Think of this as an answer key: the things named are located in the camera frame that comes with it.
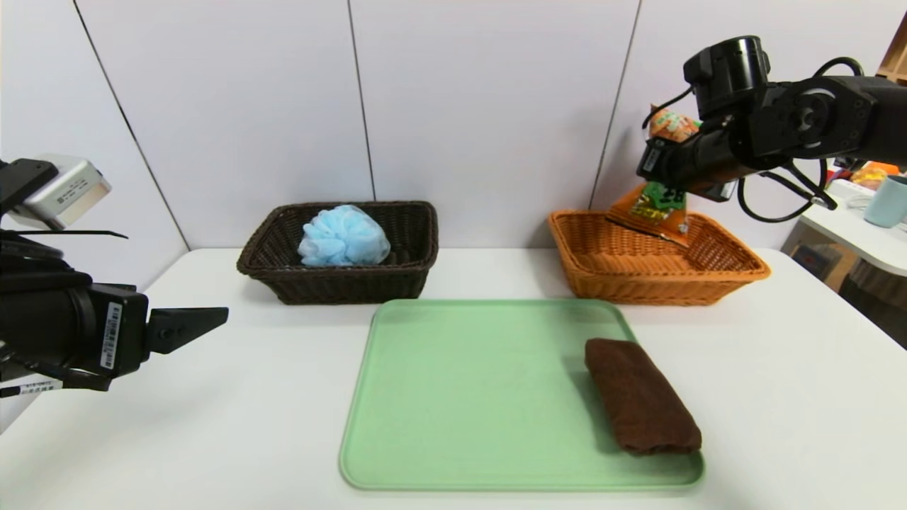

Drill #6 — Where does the brown box under table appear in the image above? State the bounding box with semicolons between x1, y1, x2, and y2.
790;241;845;293

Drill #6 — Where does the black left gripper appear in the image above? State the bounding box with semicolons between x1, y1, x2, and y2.
0;282;230;379

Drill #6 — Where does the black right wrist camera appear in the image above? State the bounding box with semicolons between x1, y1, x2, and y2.
682;35;772;120

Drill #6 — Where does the brown towel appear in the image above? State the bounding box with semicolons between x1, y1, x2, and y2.
585;338;703;455

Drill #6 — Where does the white side table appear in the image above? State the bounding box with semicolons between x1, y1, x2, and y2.
782;177;907;278

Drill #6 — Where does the light green plastic tray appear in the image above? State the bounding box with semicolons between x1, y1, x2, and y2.
339;298;706;492

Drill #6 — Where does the black looping arm cable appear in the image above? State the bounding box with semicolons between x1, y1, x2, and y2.
737;157;838;225

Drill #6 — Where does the wooden shelf unit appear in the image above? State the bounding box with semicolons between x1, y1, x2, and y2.
876;13;907;86

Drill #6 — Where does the small orange object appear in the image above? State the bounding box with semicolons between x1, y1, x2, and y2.
850;161;902;191

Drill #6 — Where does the light blue bath loofah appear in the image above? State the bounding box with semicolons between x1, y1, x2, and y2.
298;205;392;268

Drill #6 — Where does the mint green cup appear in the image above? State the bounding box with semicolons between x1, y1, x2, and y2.
863;174;907;229

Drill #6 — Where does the orange wicker basket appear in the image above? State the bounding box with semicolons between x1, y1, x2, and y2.
548;209;772;307

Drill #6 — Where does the dark brown wicker basket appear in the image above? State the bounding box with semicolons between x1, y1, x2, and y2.
237;200;439;306

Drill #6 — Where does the orange snack bag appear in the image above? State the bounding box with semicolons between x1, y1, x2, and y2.
607;105;704;249

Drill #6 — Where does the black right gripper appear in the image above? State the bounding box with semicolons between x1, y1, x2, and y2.
636;128;736;193

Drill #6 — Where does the white cable tag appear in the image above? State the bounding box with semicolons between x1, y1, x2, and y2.
0;380;63;398

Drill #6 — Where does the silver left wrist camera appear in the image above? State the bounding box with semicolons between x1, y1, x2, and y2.
9;154;113;231

